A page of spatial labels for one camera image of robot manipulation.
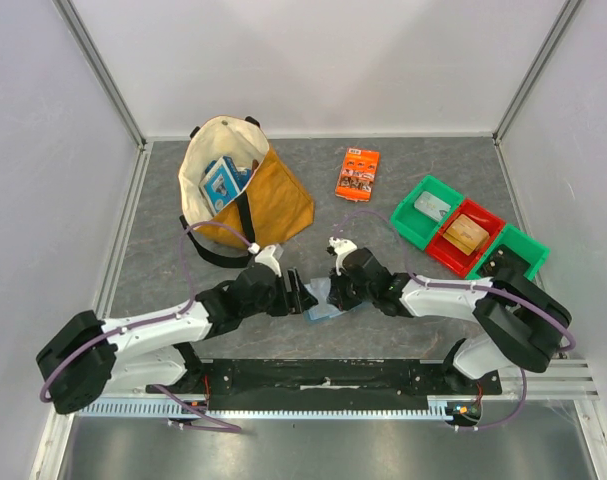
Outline silver cards in bin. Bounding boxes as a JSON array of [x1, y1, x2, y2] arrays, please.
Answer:
[[414, 191, 451, 222]]

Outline right aluminium frame post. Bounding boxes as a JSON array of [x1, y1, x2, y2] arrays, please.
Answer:
[[492, 0, 584, 147]]

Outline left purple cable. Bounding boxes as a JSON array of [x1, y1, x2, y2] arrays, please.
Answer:
[[38, 221, 262, 431]]

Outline gold cards in bin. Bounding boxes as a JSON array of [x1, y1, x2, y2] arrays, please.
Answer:
[[443, 214, 489, 255]]

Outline green bin near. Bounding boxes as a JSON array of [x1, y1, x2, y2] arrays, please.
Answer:
[[465, 224, 550, 280]]

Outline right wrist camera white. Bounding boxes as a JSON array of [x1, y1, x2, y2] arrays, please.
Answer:
[[328, 237, 358, 276]]

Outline tan tote bag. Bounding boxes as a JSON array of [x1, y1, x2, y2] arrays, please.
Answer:
[[178, 115, 314, 268]]

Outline aluminium frame post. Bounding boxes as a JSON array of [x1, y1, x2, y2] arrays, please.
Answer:
[[52, 0, 147, 149], [492, 0, 584, 147]]

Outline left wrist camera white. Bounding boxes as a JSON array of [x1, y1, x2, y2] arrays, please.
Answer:
[[248, 243, 283, 277]]

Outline slotted cable duct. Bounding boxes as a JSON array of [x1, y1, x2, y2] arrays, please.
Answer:
[[77, 393, 452, 421]]

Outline blue card holder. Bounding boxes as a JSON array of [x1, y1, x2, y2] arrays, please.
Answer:
[[304, 277, 343, 323]]

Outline red bin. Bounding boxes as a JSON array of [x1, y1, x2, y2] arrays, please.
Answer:
[[425, 198, 506, 278]]

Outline left aluminium frame post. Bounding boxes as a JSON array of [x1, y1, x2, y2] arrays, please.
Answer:
[[52, 0, 147, 149]]

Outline blue box in bag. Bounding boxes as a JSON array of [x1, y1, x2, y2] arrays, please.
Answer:
[[199, 156, 252, 214]]

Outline green bin far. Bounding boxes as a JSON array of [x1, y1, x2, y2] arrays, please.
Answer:
[[390, 175, 464, 250]]

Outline green bin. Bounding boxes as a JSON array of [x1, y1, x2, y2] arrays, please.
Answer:
[[390, 175, 464, 250], [465, 224, 550, 280]]

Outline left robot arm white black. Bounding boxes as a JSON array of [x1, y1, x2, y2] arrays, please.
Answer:
[[36, 264, 318, 414]]

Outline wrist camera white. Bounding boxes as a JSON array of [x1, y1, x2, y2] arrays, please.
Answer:
[[328, 237, 358, 276], [248, 243, 283, 277]]

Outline orange screw box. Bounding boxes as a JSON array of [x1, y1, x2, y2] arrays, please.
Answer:
[[335, 147, 380, 202]]

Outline black cards in bin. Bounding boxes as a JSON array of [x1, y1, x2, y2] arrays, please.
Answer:
[[479, 244, 523, 277]]

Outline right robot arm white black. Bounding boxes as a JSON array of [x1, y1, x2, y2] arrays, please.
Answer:
[[328, 238, 575, 394]]

